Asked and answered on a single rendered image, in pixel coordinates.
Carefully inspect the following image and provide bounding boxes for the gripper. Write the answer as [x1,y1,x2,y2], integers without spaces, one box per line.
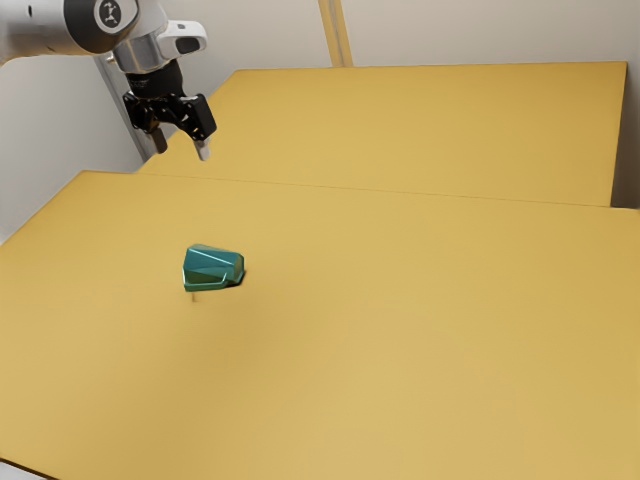
[122,61,218,162]

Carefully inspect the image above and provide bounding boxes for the teal faceted mug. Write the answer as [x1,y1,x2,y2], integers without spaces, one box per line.
[181,243,246,293]

